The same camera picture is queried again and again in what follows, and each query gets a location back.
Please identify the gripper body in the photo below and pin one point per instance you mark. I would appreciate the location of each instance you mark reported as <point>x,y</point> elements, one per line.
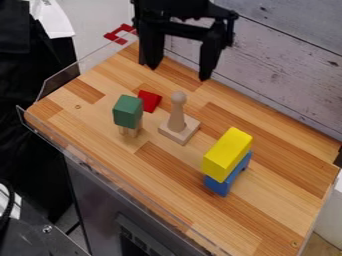
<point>178,13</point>

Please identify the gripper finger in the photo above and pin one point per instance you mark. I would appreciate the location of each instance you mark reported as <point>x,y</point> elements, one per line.
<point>211,53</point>
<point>150,46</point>

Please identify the green cube block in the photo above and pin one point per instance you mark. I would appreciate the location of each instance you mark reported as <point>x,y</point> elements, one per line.
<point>127,111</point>

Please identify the red wedge block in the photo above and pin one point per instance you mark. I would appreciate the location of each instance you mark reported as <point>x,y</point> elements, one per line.
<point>149,100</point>

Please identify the wooden peg on square base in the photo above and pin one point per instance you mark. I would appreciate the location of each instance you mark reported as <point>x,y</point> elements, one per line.
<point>179,120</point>

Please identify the plain wooden block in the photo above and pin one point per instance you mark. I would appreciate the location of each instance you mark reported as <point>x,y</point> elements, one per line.
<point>130,131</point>

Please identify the yellow rectangular block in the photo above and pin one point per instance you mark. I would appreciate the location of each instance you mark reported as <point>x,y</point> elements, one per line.
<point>227,154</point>

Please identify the blue arch block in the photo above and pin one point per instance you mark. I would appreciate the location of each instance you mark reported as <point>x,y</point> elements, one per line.
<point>227,181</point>

